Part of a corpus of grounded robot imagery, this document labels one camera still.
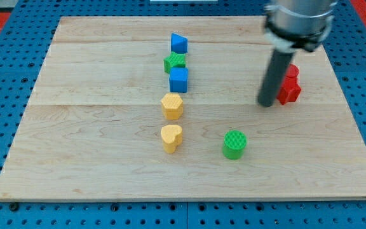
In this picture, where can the red star block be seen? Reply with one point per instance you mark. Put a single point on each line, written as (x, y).
(289, 91)

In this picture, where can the wooden board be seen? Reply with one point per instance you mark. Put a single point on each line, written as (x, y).
(91, 131)

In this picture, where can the blue triangular prism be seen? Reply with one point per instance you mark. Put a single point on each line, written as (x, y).
(179, 44)

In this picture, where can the blue cube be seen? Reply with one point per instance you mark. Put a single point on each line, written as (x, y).
(178, 79)

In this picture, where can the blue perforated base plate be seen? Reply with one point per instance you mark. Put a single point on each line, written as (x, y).
(24, 41)

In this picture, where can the green star block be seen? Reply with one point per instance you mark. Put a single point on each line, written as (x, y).
(174, 60)

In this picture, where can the yellow hexagon block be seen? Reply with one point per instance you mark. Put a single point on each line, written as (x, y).
(172, 106)

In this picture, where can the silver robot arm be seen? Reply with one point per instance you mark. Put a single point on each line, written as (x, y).
(298, 24)

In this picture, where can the yellow heart block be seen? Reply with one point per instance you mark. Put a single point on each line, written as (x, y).
(172, 137)

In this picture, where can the green cylinder block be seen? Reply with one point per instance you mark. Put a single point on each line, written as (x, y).
(234, 145)

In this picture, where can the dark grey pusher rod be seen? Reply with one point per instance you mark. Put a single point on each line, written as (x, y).
(274, 77)

